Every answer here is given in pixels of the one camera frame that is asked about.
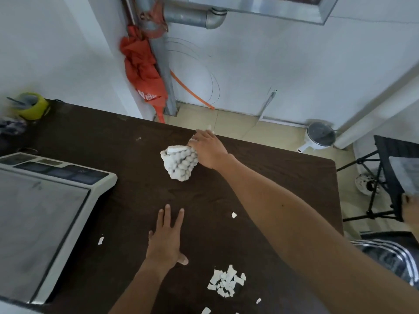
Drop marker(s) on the stainless steel hood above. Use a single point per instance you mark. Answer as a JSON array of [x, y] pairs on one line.
[[262, 6]]

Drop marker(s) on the striped dark shorts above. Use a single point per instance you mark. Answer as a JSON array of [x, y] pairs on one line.
[[389, 255]]

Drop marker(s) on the pile of white paper scraps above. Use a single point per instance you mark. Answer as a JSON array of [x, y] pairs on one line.
[[226, 281]]

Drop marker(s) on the white dish with dark residue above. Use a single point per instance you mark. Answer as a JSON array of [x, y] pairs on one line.
[[367, 184]]

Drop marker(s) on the person's left hand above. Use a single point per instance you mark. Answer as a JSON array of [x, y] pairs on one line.
[[165, 243]]

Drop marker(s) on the digital weighing scale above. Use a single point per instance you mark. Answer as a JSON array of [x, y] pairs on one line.
[[39, 219]]

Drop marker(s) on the person's right forearm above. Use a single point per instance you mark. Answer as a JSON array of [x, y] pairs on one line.
[[294, 232]]

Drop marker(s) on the grey metal pipe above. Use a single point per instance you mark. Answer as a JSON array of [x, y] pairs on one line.
[[163, 45]]

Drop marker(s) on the person's left middle finger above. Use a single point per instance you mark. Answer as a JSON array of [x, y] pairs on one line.
[[167, 216]]

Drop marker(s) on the dark patterned cloth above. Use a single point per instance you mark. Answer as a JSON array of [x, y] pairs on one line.
[[11, 126]]

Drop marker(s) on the dark wooden table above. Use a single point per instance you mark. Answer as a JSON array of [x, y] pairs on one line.
[[183, 209]]

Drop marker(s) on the person's left forearm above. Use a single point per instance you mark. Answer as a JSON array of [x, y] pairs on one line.
[[137, 291]]

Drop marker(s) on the black folding chair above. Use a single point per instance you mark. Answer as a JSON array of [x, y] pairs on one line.
[[386, 179]]

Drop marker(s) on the white electric pot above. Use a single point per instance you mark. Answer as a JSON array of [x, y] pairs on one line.
[[319, 136]]

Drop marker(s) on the person's left little finger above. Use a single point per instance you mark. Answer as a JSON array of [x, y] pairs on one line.
[[151, 237]]

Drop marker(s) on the person's right hand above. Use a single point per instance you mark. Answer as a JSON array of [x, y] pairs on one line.
[[209, 152]]

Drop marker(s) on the person's left thumb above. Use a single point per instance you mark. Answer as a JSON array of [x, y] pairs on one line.
[[183, 259]]

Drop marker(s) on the white foam net sleeve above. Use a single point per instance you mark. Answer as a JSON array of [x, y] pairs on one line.
[[179, 163]]

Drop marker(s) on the person's right fingers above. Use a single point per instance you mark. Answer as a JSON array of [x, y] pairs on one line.
[[200, 139]]

